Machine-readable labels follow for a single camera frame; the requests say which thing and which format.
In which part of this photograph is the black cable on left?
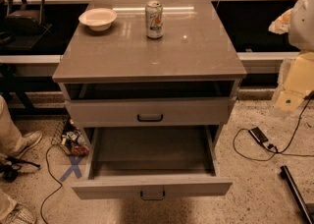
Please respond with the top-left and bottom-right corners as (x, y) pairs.
(39, 144), (64, 224)

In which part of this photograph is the black cable on right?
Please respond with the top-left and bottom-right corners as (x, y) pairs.
(232, 93), (314, 163)

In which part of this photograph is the grey drawer cabinet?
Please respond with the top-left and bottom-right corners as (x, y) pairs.
(52, 0), (248, 143)

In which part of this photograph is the blue tape cross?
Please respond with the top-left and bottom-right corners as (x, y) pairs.
(60, 156), (82, 182)

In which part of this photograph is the black power adapter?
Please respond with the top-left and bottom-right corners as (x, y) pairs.
(248, 127), (268, 144)

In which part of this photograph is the wire basket with items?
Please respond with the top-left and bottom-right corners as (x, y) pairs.
(52, 118), (89, 157)

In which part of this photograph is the black device on floor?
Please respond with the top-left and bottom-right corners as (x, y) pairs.
(0, 156), (40, 183)

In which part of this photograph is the black chair at left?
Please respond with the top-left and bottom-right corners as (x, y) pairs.
(4, 0), (51, 50)

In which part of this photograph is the black cable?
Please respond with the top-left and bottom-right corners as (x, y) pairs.
(39, 144), (64, 224)
(232, 93), (314, 163)

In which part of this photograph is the grey drawer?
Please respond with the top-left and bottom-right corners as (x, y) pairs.
(66, 97), (236, 128)
(73, 126), (232, 200)

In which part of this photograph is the black bar on floor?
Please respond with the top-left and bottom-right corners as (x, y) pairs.
(281, 165), (314, 224)

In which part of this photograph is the white green soda can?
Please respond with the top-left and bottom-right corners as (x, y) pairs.
(145, 0), (163, 39)

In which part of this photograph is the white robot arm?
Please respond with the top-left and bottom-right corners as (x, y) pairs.
(269, 0), (314, 113)

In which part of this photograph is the white paper bowl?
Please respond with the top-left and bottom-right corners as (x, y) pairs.
(78, 8), (117, 31)

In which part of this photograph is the person leg with shoe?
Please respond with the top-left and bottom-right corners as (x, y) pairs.
(0, 96), (43, 158)

